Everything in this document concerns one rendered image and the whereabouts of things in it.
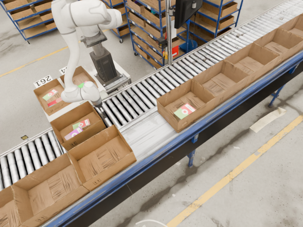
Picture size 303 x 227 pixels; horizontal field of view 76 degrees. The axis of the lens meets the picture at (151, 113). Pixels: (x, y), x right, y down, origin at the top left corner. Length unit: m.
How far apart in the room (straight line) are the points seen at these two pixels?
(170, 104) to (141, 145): 0.47
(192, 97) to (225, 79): 0.40
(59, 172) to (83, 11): 1.15
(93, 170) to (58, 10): 1.09
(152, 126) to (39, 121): 2.18
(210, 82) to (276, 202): 1.42
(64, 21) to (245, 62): 1.71
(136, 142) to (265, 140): 1.76
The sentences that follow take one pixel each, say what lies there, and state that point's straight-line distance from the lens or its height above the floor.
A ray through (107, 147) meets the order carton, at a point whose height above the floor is 0.89.
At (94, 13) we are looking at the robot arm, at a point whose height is 1.74.
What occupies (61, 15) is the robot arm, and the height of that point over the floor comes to 1.75.
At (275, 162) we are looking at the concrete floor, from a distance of 2.71.
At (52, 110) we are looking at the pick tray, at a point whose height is 0.79.
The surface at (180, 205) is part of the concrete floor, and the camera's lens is 2.31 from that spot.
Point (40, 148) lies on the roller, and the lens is 2.09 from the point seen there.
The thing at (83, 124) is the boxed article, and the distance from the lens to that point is 1.99.
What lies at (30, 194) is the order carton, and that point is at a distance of 1.75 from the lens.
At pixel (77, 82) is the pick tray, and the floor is 0.76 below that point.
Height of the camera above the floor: 2.26
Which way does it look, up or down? 53 degrees down
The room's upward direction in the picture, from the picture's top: 10 degrees counter-clockwise
